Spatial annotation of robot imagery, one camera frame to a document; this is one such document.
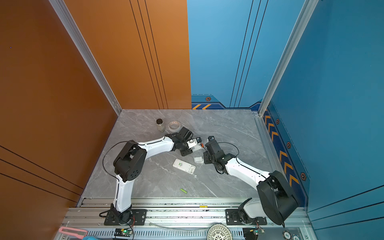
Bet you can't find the small white battery cover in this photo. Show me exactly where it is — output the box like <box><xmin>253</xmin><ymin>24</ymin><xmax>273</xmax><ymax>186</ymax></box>
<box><xmin>194</xmin><ymin>157</ymin><xmax>204</xmax><ymax>164</ymax></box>

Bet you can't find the small white remote control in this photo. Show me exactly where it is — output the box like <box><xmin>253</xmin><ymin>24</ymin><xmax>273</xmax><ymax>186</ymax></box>
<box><xmin>189</xmin><ymin>143</ymin><xmax>204</xmax><ymax>152</ymax></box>

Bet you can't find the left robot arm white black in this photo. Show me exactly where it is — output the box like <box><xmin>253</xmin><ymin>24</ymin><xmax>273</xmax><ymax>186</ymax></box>
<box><xmin>108</xmin><ymin>127</ymin><xmax>202</xmax><ymax>225</ymax></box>

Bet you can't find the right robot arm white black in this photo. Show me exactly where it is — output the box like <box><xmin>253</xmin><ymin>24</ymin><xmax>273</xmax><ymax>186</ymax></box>
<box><xmin>204</xmin><ymin>136</ymin><xmax>299</xmax><ymax>227</ymax></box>

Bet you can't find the white tape roll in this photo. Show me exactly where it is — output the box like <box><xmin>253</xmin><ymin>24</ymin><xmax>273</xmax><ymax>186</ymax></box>
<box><xmin>168</xmin><ymin>121</ymin><xmax>182</xmax><ymax>133</ymax></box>

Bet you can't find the glass jar black lid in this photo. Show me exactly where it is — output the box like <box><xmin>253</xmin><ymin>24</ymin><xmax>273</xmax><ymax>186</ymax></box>
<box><xmin>156</xmin><ymin>119</ymin><xmax>166</xmax><ymax>133</ymax></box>

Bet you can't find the white round fan grille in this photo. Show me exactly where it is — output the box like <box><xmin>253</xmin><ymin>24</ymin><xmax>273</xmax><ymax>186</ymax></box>
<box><xmin>207</xmin><ymin>224</ymin><xmax>233</xmax><ymax>240</ymax></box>

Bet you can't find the circuit board right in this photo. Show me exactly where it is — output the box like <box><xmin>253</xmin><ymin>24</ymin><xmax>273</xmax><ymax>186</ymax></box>
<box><xmin>243</xmin><ymin>228</ymin><xmax>265</xmax><ymax>240</ymax></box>

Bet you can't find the green circuit board left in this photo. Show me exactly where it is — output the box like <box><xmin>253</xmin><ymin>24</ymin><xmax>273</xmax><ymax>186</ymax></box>
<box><xmin>114</xmin><ymin>228</ymin><xmax>134</xmax><ymax>239</ymax></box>

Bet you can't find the cyan object at edge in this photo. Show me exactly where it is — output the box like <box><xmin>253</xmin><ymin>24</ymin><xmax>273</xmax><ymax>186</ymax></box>
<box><xmin>83</xmin><ymin>236</ymin><xmax>100</xmax><ymax>240</ymax></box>

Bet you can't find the pink tool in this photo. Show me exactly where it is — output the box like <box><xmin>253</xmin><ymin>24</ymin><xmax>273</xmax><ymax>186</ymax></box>
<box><xmin>59</xmin><ymin>227</ymin><xmax>88</xmax><ymax>240</ymax></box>

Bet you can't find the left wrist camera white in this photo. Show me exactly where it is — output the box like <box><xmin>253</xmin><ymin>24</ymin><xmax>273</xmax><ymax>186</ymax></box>
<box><xmin>188</xmin><ymin>137</ymin><xmax>202</xmax><ymax>148</ymax></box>

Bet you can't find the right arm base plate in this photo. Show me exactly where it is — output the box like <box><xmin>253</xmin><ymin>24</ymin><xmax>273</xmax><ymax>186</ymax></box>
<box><xmin>225</xmin><ymin>209</ymin><xmax>268</xmax><ymax>226</ymax></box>

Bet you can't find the aluminium rail frame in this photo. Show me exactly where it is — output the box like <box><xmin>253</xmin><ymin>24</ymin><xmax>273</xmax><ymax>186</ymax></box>
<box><xmin>55</xmin><ymin>198</ymin><xmax>316</xmax><ymax>240</ymax></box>

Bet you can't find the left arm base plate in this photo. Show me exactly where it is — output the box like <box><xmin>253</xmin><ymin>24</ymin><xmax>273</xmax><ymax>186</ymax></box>
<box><xmin>104</xmin><ymin>209</ymin><xmax>147</xmax><ymax>226</ymax></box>

